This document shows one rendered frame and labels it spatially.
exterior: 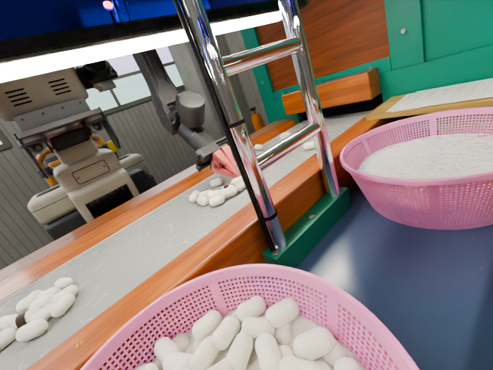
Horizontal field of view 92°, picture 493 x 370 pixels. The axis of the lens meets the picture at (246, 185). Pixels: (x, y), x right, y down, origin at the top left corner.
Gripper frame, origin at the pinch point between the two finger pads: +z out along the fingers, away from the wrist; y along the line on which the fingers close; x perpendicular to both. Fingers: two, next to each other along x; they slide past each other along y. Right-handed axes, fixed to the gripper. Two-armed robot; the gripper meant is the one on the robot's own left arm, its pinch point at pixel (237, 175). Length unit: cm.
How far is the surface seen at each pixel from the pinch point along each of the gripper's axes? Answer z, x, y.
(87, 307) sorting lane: 6.6, -3.1, -34.8
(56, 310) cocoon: 4.1, -2.9, -37.9
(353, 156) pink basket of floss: 16.7, -12.9, 13.0
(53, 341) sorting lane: 8.3, -4.6, -39.0
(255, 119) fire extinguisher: -138, 158, 184
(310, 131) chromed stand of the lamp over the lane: 11.2, -20.9, 1.2
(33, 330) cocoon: 5.1, -3.8, -40.5
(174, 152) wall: -206, 226, 96
